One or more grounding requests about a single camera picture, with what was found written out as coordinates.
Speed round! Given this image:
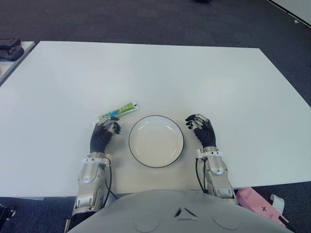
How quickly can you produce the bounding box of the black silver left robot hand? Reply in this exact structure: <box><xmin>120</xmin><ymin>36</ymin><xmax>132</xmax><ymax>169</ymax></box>
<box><xmin>89</xmin><ymin>116</ymin><xmax>122</xmax><ymax>154</ymax></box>

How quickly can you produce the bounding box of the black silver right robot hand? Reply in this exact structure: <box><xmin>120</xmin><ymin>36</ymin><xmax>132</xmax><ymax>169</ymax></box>
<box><xmin>185</xmin><ymin>113</ymin><xmax>217</xmax><ymax>149</ymax></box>

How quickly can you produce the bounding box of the green toothpaste tube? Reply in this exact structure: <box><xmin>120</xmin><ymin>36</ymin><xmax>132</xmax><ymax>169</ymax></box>
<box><xmin>97</xmin><ymin>101</ymin><xmax>141</xmax><ymax>123</ymax></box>

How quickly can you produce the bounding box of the white plate with black rim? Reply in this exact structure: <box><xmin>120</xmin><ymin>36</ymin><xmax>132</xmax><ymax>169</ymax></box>
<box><xmin>128</xmin><ymin>115</ymin><xmax>185</xmax><ymax>168</ymax></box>

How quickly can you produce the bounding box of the grey robot torso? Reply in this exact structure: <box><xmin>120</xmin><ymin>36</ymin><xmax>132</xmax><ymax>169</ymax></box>
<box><xmin>68</xmin><ymin>189</ymin><xmax>296</xmax><ymax>233</ymax></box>

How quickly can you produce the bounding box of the pink cardboard box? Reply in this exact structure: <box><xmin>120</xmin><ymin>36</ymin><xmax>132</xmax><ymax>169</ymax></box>
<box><xmin>236</xmin><ymin>186</ymin><xmax>290</xmax><ymax>228</ymax></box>

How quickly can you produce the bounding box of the white paper slip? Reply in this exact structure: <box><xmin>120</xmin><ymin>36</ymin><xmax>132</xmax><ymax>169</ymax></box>
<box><xmin>270</xmin><ymin>194</ymin><xmax>285</xmax><ymax>217</ymax></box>

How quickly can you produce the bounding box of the white side table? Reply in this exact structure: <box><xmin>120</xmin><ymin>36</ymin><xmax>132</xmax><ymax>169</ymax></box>
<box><xmin>0</xmin><ymin>40</ymin><xmax>36</xmax><ymax>87</ymax></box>

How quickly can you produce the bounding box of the black device with white tags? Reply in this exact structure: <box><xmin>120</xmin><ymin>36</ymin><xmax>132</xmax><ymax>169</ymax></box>
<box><xmin>0</xmin><ymin>202</ymin><xmax>17</xmax><ymax>221</ymax></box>

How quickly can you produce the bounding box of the black game controller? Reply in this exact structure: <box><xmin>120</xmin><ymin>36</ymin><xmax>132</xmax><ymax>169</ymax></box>
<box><xmin>0</xmin><ymin>37</ymin><xmax>21</xmax><ymax>48</ymax></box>
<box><xmin>0</xmin><ymin>47</ymin><xmax>25</xmax><ymax>61</ymax></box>

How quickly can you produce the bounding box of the white table with black edge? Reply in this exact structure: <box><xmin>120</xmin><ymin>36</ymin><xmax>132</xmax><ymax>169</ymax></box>
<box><xmin>267</xmin><ymin>0</ymin><xmax>311</xmax><ymax>31</ymax></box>

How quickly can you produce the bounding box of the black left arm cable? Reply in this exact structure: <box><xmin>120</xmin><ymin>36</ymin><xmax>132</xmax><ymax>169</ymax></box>
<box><xmin>104</xmin><ymin>159</ymin><xmax>120</xmax><ymax>208</ymax></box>

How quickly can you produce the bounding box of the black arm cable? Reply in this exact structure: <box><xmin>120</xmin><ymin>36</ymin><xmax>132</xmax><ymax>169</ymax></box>
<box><xmin>104</xmin><ymin>159</ymin><xmax>120</xmax><ymax>208</ymax></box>
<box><xmin>195</xmin><ymin>157</ymin><xmax>207</xmax><ymax>194</ymax></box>

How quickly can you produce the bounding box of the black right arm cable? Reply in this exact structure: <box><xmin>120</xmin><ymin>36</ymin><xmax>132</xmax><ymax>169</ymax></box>
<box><xmin>195</xmin><ymin>157</ymin><xmax>207</xmax><ymax>194</ymax></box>

